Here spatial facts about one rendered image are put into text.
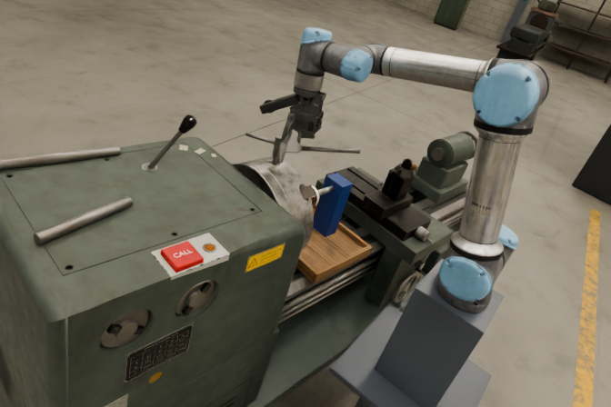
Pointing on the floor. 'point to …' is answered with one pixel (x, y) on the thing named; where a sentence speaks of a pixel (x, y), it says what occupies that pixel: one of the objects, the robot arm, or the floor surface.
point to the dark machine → (597, 171)
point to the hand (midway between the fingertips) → (287, 153)
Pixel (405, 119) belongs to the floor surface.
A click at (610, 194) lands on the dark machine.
